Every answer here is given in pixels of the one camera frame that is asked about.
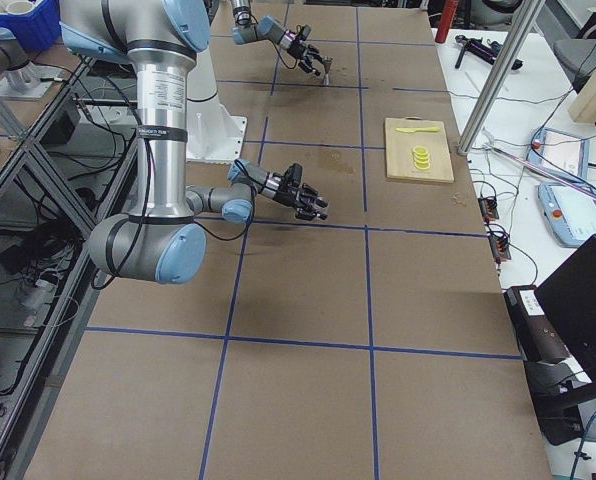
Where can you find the aluminium frame post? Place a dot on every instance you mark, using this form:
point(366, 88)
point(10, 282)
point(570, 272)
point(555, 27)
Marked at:
point(521, 26)

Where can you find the far teach pendant tablet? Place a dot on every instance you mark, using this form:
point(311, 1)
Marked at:
point(560, 152)

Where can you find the blue plastic bin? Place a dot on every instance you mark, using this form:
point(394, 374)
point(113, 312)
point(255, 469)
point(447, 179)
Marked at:
point(36, 30)

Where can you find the near teach pendant tablet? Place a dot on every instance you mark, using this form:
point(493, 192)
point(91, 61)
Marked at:
point(570, 214)

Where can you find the wooden cutting board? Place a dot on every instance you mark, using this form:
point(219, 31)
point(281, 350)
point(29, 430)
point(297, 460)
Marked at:
point(399, 154)

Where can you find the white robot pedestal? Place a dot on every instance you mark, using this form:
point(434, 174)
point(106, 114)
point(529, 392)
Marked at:
point(214, 135)

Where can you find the teach pendant tablet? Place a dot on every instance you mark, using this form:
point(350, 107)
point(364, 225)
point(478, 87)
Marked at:
point(570, 214)
point(560, 152)

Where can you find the red cylinder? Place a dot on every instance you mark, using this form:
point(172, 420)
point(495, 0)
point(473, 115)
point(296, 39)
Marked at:
point(448, 13)

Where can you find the grey office chair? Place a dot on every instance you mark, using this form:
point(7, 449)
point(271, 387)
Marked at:
point(577, 56)

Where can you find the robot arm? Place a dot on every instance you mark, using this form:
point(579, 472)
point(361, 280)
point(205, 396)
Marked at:
point(247, 29)
point(159, 239)

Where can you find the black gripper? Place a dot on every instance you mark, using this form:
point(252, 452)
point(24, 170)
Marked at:
point(283, 194)
point(298, 48)

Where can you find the black handled tool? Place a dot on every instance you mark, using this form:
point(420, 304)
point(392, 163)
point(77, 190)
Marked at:
point(487, 51)

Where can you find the steel jigger measuring cup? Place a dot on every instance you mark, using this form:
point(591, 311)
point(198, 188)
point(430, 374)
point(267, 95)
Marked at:
point(326, 64)

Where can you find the yellow plastic knife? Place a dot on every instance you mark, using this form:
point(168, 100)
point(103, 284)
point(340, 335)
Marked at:
point(412, 130)

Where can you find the black box with label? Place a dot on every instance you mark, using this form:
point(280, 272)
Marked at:
point(535, 334)

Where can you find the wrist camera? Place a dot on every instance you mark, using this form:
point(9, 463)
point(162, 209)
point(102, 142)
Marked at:
point(293, 176)
point(303, 32)

